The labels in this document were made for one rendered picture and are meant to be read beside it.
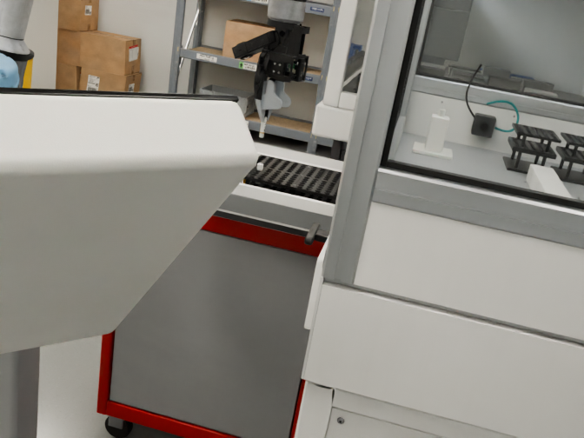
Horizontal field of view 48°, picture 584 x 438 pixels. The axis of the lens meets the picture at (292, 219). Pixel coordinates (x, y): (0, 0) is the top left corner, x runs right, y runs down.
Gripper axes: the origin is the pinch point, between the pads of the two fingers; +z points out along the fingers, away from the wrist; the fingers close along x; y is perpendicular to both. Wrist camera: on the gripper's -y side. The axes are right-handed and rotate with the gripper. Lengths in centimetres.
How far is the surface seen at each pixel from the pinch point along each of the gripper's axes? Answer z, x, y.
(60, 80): 84, 284, -348
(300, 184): 8.3, -13.3, 17.7
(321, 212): 10.6, -18.1, 24.9
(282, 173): 8.2, -10.2, 11.9
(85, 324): 2, -86, 33
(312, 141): 88, 331, -133
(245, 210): 13.5, -22.0, 11.4
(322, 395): 20, -56, 45
